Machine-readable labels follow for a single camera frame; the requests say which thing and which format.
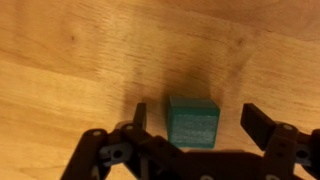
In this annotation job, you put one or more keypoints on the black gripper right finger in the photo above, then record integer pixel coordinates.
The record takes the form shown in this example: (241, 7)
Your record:
(283, 145)

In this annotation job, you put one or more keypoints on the small green box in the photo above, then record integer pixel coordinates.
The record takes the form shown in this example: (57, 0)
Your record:
(192, 122)

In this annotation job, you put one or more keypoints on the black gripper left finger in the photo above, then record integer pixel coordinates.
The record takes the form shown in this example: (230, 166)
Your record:
(146, 157)

